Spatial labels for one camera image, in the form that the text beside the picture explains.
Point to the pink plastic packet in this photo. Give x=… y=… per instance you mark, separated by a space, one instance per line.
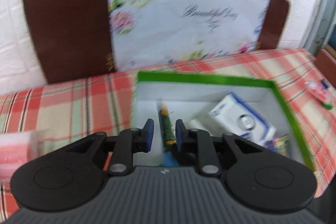
x=18 y=148

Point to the floral white pillow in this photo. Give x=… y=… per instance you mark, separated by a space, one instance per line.
x=157 y=32

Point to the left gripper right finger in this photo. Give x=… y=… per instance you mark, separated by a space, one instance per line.
x=199 y=143

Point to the green orange pen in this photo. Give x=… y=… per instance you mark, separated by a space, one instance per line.
x=168 y=135

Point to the brown wooden headboard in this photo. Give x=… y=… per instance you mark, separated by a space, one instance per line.
x=72 y=37

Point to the white blue carton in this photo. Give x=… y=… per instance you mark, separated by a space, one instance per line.
x=238 y=117

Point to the green edged storage box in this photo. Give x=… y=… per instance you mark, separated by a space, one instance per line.
x=190 y=97

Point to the colourful small packet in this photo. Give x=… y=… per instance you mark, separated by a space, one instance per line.
x=279 y=145

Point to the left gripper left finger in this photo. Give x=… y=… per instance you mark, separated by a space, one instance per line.
x=126 y=144

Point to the plaid bed blanket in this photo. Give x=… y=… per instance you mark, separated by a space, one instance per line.
x=68 y=182

